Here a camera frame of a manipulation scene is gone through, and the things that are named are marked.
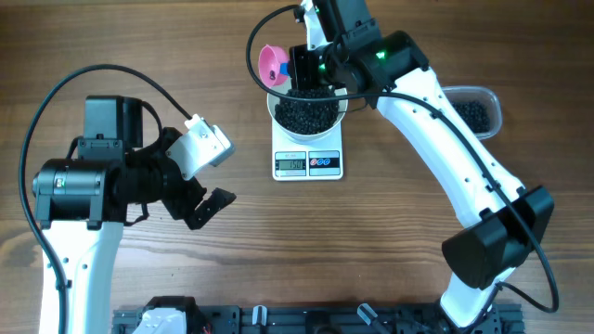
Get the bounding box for black aluminium base frame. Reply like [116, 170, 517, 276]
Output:
[111, 296, 525, 334]

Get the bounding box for black beans in bowl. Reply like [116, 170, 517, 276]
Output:
[275, 99, 339, 135]

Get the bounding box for white bowl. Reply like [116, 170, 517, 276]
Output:
[267, 94, 348, 141]

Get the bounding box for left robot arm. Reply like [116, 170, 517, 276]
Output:
[32, 96, 236, 333]

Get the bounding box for black beans in container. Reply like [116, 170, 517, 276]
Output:
[452, 100, 491, 134]

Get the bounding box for white digital kitchen scale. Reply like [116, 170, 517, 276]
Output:
[272, 124, 344, 182]

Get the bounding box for clear plastic container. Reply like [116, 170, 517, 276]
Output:
[443, 85, 502, 140]

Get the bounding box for pink scoop blue handle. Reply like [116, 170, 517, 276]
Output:
[258, 45, 290, 88]

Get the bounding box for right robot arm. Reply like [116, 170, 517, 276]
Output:
[291, 1, 554, 329]

